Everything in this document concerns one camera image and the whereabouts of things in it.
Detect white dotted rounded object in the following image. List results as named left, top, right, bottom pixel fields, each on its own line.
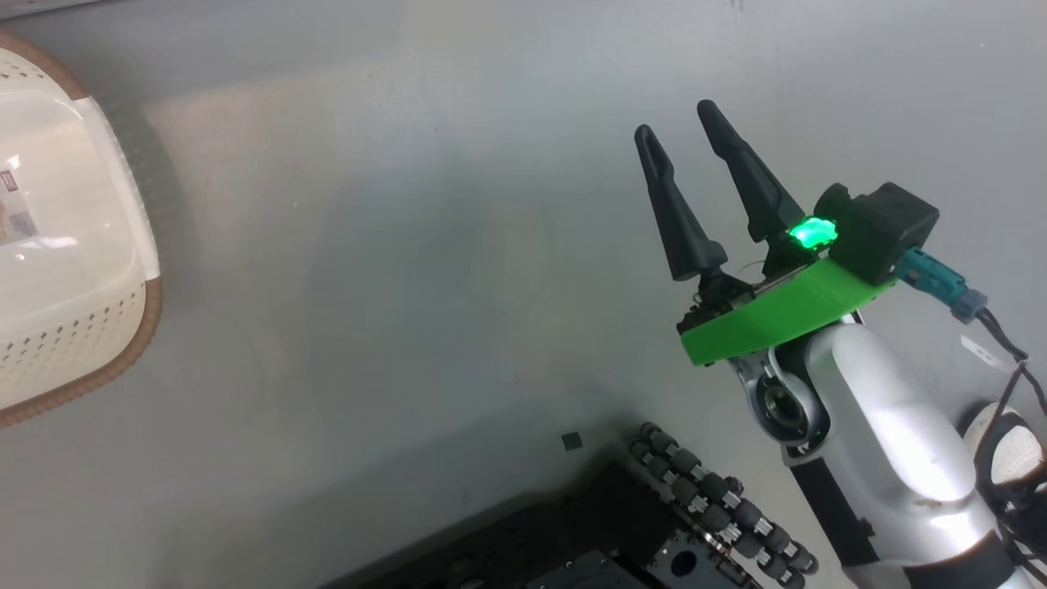
left=965, top=401, right=1045, bottom=485

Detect cream perforated laundry basket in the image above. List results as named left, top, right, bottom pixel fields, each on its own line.
left=0, top=31, right=163, bottom=428

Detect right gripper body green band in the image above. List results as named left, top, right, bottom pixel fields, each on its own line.
left=677, top=215, right=896, bottom=366

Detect basket product label sticker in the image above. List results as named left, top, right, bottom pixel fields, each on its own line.
left=0, top=160, right=40, bottom=246

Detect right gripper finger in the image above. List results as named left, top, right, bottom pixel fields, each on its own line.
left=697, top=100, right=807, bottom=244
left=634, top=124, right=729, bottom=281

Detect right teal plug camera cable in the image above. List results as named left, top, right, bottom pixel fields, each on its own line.
left=897, top=250, right=1047, bottom=578

